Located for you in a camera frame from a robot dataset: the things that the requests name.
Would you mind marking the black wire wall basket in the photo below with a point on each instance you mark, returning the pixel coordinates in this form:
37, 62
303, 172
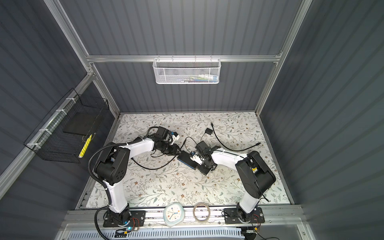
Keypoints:
63, 135

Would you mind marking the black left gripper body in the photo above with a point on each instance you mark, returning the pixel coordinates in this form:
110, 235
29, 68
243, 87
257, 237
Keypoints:
168, 149

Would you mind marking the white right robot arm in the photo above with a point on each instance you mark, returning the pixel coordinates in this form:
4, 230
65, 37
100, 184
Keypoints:
254, 173

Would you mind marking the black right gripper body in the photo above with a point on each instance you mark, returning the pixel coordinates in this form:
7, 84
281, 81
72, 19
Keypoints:
204, 168

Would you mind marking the white wire mesh basket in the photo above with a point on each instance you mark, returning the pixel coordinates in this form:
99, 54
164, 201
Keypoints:
187, 73

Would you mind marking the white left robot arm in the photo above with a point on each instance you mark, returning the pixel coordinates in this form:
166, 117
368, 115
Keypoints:
108, 167

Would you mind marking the black power adapter with cord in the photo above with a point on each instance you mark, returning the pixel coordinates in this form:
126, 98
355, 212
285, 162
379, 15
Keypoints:
192, 137

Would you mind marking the white analog clock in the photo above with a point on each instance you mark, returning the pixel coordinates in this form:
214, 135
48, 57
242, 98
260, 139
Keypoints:
173, 214

